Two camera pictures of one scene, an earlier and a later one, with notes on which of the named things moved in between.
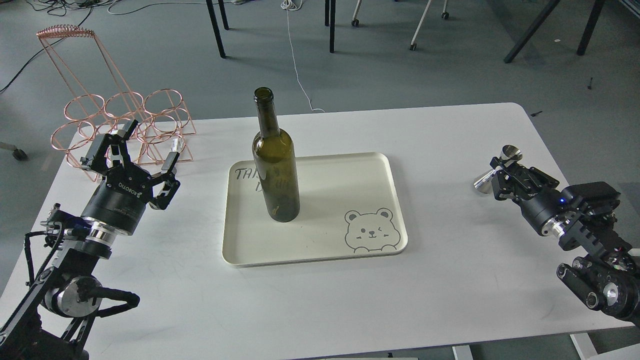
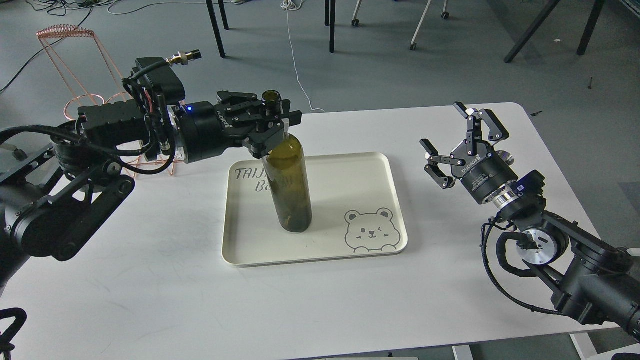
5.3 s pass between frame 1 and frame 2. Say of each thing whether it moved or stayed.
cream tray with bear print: stayed
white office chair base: stayed
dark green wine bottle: moved
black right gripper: moved
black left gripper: moved
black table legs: stayed
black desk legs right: stayed
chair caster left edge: stayed
